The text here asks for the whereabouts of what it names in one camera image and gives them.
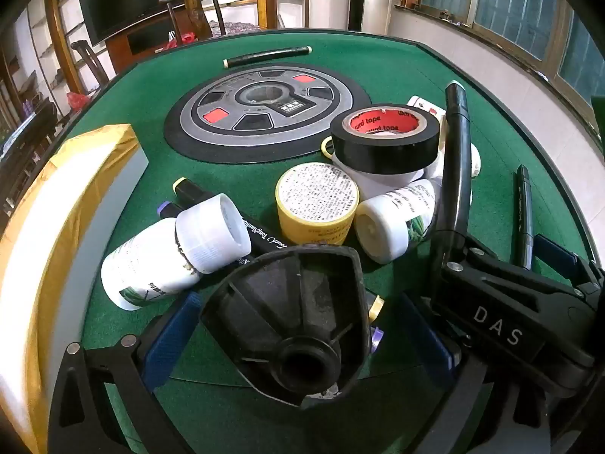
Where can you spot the black plastic nozzle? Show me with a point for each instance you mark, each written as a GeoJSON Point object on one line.
{"type": "Point", "coordinates": [283, 302]}

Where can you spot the white bottle green label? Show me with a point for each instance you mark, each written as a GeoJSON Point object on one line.
{"type": "Point", "coordinates": [142, 260]}
{"type": "Point", "coordinates": [387, 222]}

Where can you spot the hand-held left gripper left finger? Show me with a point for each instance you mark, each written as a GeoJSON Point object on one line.
{"type": "Point", "coordinates": [172, 335]}

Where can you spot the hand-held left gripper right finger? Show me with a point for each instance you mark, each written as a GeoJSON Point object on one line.
{"type": "Point", "coordinates": [425, 335]}

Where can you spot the black rod white ends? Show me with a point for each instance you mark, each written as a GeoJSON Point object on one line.
{"type": "Point", "coordinates": [264, 56]}

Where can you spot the red plastic bag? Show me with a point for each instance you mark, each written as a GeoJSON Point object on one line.
{"type": "Point", "coordinates": [75, 101]}
{"type": "Point", "coordinates": [186, 38]}

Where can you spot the floral cloth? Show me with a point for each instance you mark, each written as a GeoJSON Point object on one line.
{"type": "Point", "coordinates": [236, 27]}

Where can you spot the white box yellow rim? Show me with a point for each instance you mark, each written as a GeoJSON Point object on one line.
{"type": "Point", "coordinates": [61, 227]}

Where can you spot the yellow tape roll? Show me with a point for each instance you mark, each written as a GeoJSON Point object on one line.
{"type": "Point", "coordinates": [316, 194]}

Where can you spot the black television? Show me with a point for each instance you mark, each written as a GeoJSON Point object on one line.
{"type": "Point", "coordinates": [137, 0]}

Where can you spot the wooden TV wall unit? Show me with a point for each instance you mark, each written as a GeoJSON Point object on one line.
{"type": "Point", "coordinates": [116, 45]}

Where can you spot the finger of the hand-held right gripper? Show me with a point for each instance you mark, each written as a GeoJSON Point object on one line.
{"type": "Point", "coordinates": [472, 265]}
{"type": "Point", "coordinates": [557, 255]}

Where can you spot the white bottle black print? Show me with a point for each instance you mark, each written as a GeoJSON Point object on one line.
{"type": "Point", "coordinates": [475, 161]}

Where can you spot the grey round table centre panel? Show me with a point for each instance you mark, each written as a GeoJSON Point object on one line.
{"type": "Point", "coordinates": [198, 99]}

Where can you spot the wooden framed window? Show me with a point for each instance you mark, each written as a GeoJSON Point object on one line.
{"type": "Point", "coordinates": [520, 4]}

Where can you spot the white power adapter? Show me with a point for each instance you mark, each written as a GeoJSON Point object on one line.
{"type": "Point", "coordinates": [378, 182]}

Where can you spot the black pen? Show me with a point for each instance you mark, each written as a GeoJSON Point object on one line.
{"type": "Point", "coordinates": [523, 217]}

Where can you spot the black tape roll red core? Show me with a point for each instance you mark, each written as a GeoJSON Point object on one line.
{"type": "Point", "coordinates": [378, 151]}

